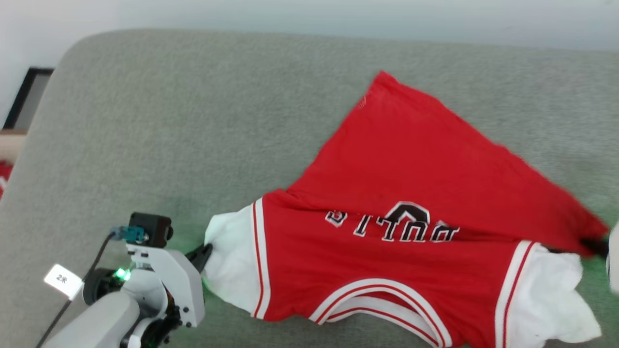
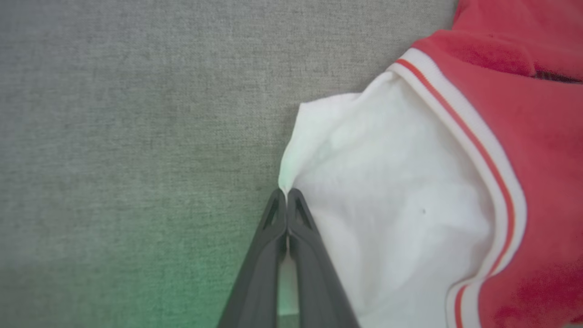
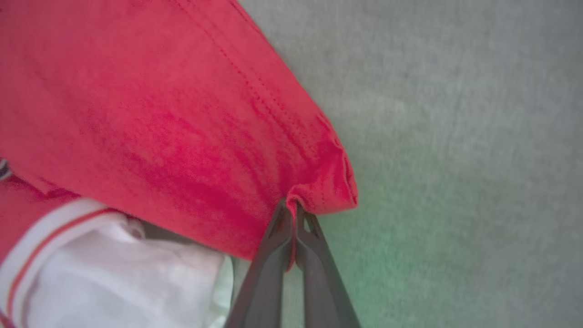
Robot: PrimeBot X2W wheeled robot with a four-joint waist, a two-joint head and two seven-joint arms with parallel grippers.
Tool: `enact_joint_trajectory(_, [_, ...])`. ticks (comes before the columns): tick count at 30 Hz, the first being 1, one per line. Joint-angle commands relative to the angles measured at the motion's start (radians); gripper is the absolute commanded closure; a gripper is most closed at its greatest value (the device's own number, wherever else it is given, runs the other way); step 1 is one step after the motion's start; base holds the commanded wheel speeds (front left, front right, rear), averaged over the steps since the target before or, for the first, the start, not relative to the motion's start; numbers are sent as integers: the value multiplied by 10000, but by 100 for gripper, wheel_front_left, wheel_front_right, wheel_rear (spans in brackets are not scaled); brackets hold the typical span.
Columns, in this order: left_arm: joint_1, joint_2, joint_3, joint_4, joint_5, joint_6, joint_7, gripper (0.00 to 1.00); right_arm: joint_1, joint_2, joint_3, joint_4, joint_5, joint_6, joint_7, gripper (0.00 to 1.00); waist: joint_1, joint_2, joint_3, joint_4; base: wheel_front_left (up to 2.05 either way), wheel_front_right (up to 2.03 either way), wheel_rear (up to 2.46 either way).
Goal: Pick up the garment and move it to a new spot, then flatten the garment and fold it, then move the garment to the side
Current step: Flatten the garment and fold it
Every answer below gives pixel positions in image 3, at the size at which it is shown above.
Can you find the red white striped garment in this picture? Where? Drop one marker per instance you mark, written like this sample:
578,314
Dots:
159,118

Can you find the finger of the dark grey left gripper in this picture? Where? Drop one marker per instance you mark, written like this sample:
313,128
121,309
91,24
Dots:
264,282
323,291

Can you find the grey fabric sofa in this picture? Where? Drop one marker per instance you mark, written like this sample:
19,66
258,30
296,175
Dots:
455,159

